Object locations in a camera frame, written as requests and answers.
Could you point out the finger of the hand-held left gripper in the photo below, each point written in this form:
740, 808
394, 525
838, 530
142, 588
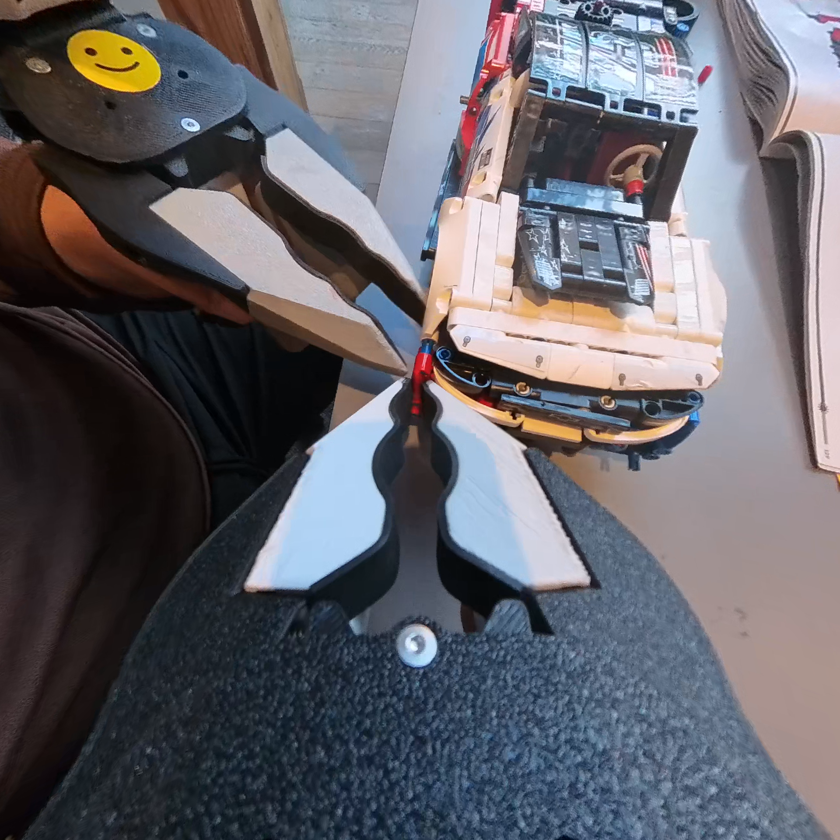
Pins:
334, 197
262, 275

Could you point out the person's left hand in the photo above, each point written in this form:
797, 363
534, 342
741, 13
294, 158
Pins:
98, 262

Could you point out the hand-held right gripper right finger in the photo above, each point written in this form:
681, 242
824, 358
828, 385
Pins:
512, 525

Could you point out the grey desk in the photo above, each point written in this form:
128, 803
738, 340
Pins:
722, 558

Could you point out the red beam assembly blue pins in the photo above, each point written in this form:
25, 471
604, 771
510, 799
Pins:
420, 374

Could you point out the person's left forearm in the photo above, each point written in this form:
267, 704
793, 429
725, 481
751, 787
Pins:
26, 229

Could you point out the toy race car model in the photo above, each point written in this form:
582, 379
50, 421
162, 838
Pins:
590, 295

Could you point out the wooden plank furniture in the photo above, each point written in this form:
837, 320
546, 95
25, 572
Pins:
223, 39

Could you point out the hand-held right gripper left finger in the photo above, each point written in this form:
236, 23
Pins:
321, 518

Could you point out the open instruction booklet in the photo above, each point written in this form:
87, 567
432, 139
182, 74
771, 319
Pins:
814, 197

